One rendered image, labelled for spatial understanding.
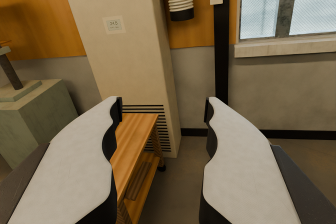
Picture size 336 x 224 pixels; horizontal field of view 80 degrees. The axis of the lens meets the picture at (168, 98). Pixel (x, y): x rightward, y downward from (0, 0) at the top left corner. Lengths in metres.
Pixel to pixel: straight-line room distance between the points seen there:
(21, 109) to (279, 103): 1.88
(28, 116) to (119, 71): 0.71
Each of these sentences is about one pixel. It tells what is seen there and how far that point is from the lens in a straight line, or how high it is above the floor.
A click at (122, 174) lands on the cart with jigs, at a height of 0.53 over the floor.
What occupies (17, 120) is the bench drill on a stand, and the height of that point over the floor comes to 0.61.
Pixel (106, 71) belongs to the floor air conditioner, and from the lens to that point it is 1.48.
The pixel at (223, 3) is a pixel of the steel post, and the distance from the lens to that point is 1.41.
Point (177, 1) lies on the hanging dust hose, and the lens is 1.31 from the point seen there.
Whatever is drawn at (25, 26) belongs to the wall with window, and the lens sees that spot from 2.13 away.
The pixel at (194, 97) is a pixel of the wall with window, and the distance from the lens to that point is 1.73.
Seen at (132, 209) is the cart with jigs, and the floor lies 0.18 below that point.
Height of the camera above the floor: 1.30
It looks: 30 degrees down
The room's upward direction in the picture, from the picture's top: 9 degrees counter-clockwise
